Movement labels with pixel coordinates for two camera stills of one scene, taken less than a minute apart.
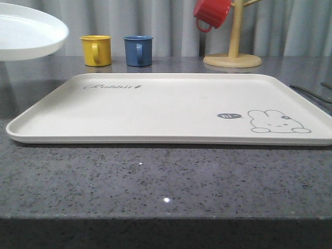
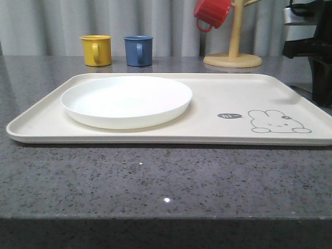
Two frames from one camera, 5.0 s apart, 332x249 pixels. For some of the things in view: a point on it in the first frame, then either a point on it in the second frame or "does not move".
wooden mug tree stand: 233,59 does not move
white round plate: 27,32 -> 126,102
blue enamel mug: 138,50 does not move
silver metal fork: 309,92 does not move
